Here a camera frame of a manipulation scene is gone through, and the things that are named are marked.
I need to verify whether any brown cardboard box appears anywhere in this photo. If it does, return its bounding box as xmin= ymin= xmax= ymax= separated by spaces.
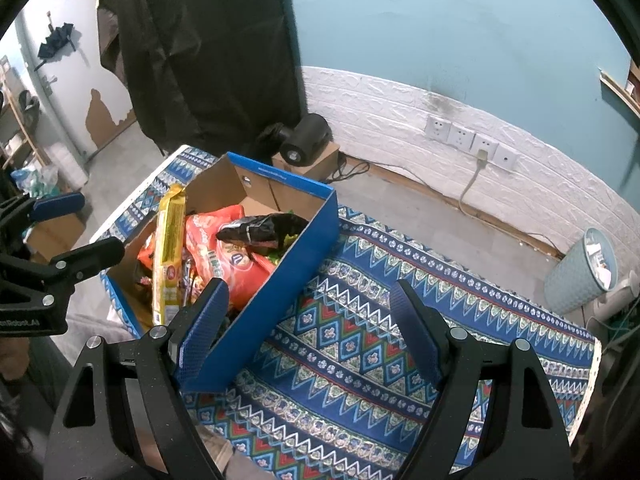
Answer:
xmin=25 ymin=210 xmax=86 ymax=261

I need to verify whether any long yellow biscuit packet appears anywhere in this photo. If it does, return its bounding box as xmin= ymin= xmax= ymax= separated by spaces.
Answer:
xmin=152 ymin=184 xmax=188 ymax=326

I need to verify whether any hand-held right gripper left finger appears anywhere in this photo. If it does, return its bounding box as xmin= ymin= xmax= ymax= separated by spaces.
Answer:
xmin=45 ymin=277 xmax=231 ymax=480

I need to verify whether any white wall socket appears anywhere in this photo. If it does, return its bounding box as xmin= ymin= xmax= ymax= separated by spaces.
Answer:
xmin=425 ymin=115 xmax=452 ymax=142
xmin=447 ymin=124 xmax=475 ymax=151
xmin=492 ymin=142 xmax=519 ymax=172
xmin=471 ymin=132 xmax=498 ymax=161

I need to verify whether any dark folded umbrella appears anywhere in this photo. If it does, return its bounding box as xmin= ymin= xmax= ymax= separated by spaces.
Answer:
xmin=35 ymin=22 xmax=76 ymax=71

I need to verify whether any black snack packet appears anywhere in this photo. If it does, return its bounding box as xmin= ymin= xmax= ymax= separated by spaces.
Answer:
xmin=216 ymin=212 xmax=308 ymax=251

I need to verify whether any white paper roll pack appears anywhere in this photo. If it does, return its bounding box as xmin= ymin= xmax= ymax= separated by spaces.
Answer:
xmin=50 ymin=142 xmax=88 ymax=186

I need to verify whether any black hanging cloth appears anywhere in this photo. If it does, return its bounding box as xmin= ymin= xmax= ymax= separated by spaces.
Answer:
xmin=97 ymin=0 xmax=308 ymax=156

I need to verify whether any pale blue trash bin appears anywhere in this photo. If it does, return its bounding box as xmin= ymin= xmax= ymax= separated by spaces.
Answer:
xmin=542 ymin=227 xmax=621 ymax=316

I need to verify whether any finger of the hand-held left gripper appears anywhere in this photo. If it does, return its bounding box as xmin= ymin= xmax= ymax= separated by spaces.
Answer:
xmin=0 ymin=191 xmax=86 ymax=231
xmin=30 ymin=237 xmax=126 ymax=311

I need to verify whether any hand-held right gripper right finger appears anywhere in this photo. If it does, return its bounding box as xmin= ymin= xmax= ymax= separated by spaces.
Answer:
xmin=387 ymin=280 xmax=573 ymax=480

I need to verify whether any beige plug with cable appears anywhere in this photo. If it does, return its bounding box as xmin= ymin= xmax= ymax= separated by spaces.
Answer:
xmin=459 ymin=150 xmax=491 ymax=216

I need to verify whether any black cylindrical device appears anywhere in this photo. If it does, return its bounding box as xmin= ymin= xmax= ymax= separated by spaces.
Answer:
xmin=257 ymin=112 xmax=333 ymax=166

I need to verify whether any multicoloured snack packet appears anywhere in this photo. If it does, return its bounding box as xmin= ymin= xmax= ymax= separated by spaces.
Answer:
xmin=180 ymin=255 xmax=202 ymax=307

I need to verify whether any black floor cable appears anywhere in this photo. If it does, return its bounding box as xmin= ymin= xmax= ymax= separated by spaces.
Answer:
xmin=330 ymin=155 xmax=371 ymax=183

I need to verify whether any blue patterned tablecloth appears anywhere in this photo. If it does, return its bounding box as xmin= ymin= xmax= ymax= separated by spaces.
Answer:
xmin=90 ymin=145 xmax=601 ymax=480

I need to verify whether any wooden shelf rack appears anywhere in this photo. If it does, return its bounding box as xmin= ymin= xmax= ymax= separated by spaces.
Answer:
xmin=0 ymin=55 xmax=51 ymax=171

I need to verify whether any wooden window sill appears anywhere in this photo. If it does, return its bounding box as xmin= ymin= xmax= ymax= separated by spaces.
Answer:
xmin=597 ymin=67 xmax=640 ymax=116

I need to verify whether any white plastic appliance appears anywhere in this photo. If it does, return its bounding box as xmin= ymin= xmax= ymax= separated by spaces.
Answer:
xmin=597 ymin=270 xmax=640 ymax=322

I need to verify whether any brown cardboard carton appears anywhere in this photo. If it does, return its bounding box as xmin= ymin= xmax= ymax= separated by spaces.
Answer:
xmin=272 ymin=142 xmax=341 ymax=183

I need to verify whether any red chip bag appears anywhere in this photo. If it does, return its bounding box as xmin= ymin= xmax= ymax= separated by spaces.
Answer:
xmin=185 ymin=205 xmax=276 ymax=311

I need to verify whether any clear plastic bag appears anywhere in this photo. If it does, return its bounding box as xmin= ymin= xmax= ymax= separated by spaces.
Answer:
xmin=10 ymin=165 xmax=61 ymax=198

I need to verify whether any blue cardboard box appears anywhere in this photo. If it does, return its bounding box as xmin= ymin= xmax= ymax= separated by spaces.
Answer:
xmin=100 ymin=152 xmax=341 ymax=393

